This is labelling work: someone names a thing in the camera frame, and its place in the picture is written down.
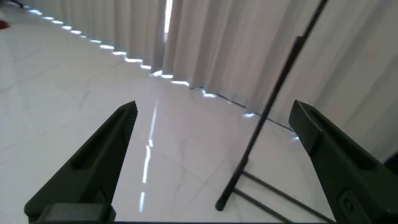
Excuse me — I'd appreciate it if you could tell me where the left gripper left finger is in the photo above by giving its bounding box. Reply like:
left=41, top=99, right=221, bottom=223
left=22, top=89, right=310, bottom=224
left=24, top=100, right=138, bottom=223

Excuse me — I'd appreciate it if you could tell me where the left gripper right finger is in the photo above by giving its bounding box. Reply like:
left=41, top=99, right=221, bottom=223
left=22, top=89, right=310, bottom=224
left=288, top=99, right=398, bottom=223

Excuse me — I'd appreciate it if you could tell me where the black clothes rack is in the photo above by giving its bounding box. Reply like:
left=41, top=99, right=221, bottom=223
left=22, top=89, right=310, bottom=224
left=215, top=0, right=337, bottom=223

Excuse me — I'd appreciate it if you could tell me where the white curtain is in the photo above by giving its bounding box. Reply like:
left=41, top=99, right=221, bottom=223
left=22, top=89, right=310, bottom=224
left=18, top=0, right=398, bottom=163

